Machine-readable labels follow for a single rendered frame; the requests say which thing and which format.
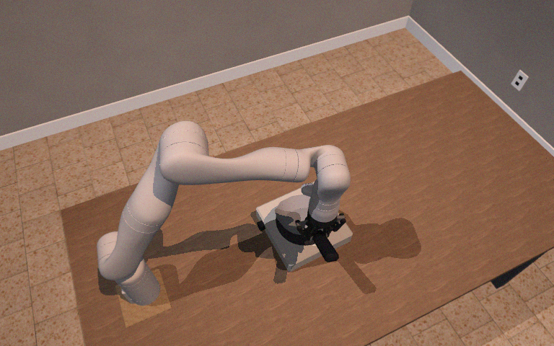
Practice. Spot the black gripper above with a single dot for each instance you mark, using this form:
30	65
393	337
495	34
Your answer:
333	225

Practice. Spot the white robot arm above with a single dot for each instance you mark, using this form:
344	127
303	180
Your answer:
184	160

